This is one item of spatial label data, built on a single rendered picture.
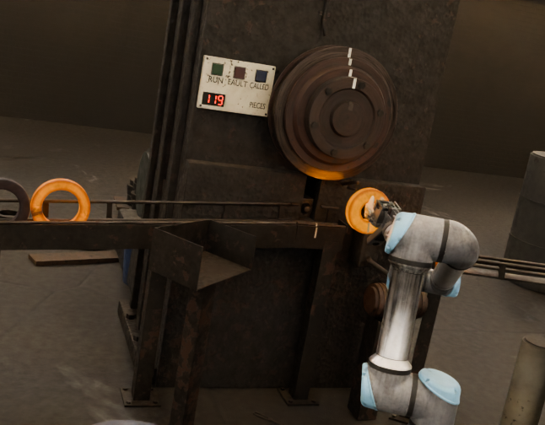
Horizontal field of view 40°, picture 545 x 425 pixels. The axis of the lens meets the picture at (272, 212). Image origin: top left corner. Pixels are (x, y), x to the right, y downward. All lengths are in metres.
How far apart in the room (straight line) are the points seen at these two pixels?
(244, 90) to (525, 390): 1.39
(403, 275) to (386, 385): 0.29
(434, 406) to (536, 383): 0.68
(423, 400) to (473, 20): 8.37
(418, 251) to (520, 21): 8.68
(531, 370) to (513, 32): 8.14
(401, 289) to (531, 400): 0.84
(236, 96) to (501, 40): 7.94
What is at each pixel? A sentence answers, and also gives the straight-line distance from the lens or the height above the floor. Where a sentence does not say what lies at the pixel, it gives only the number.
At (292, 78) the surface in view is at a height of 1.22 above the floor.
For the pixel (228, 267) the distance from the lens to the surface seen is 2.40.
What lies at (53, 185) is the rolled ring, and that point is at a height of 0.76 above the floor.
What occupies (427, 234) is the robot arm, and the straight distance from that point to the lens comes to 1.95.
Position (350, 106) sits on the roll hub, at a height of 1.16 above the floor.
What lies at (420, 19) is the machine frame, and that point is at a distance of 2.92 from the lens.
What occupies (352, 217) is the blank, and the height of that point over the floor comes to 0.80.
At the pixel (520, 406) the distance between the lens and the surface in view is 2.68.
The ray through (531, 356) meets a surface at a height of 0.48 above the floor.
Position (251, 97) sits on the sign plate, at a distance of 2.66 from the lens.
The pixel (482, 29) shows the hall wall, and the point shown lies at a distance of 10.20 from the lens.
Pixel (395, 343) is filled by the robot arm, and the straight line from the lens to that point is 2.01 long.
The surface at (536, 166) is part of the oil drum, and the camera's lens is 5.21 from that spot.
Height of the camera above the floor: 1.35
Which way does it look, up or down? 13 degrees down
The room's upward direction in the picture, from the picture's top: 10 degrees clockwise
